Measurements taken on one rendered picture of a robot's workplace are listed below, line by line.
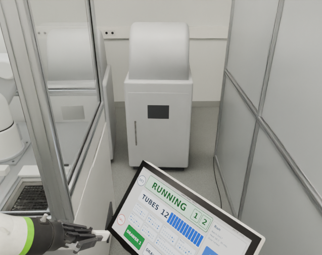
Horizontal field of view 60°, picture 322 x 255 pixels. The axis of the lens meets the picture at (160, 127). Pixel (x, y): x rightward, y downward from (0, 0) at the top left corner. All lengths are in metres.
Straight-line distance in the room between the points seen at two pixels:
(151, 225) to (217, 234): 0.25
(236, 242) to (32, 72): 0.79
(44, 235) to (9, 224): 0.09
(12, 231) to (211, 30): 3.64
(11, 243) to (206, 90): 3.85
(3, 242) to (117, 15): 3.56
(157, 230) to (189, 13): 3.33
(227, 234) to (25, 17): 0.84
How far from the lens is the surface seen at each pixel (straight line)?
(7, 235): 0.73
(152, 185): 1.07
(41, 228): 0.79
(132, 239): 1.11
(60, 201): 1.18
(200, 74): 4.23
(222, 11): 4.08
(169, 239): 1.02
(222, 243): 0.93
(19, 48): 0.92
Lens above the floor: 1.86
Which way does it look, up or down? 29 degrees down
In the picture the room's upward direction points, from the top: straight up
